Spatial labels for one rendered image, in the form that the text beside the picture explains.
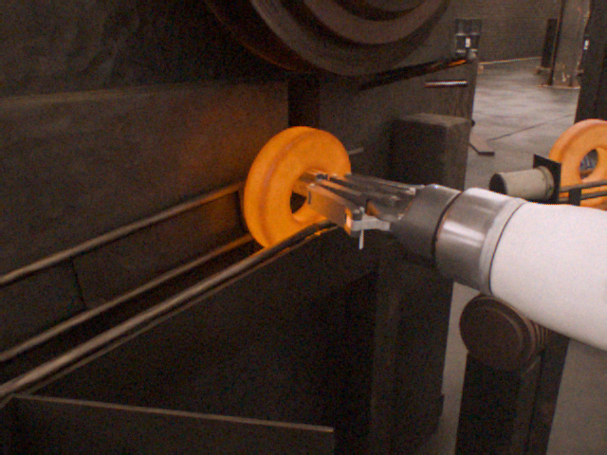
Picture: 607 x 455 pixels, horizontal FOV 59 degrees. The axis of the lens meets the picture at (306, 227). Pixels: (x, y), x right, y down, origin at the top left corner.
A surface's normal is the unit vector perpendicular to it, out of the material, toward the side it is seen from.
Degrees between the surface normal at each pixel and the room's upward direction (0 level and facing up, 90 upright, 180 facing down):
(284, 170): 93
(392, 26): 90
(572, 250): 51
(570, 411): 0
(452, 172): 90
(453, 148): 90
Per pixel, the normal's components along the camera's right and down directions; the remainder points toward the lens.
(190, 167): 0.72, 0.25
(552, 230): -0.43, -0.62
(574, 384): 0.00, -0.93
